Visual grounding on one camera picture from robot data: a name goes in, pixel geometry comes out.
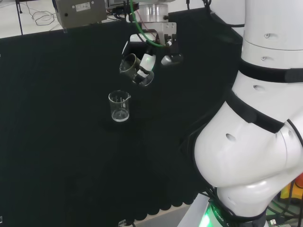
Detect black bench cloth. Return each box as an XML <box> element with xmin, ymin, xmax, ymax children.
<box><xmin>0</xmin><ymin>6</ymin><xmax>246</xmax><ymax>227</ymax></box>

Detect grey metal box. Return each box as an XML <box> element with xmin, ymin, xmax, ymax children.
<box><xmin>51</xmin><ymin>0</ymin><xmax>108</xmax><ymax>29</ymax></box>

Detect green cable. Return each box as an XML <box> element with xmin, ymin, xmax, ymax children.
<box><xmin>129</xmin><ymin>0</ymin><xmax>171</xmax><ymax>49</ymax></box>

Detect clear glass beaker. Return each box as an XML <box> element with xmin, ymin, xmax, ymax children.
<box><xmin>119</xmin><ymin>53</ymin><xmax>155</xmax><ymax>87</ymax></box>
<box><xmin>108</xmin><ymin>90</ymin><xmax>132</xmax><ymax>122</ymax></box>

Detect yellow stop button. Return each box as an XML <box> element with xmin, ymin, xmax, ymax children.
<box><xmin>280</xmin><ymin>172</ymin><xmax>303</xmax><ymax>201</ymax></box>

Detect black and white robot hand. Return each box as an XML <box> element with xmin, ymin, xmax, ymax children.
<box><xmin>121</xmin><ymin>22</ymin><xmax>184</xmax><ymax>84</ymax></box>

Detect black floor cable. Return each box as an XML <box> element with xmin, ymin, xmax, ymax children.
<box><xmin>14</xmin><ymin>0</ymin><xmax>58</xmax><ymax>36</ymax></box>

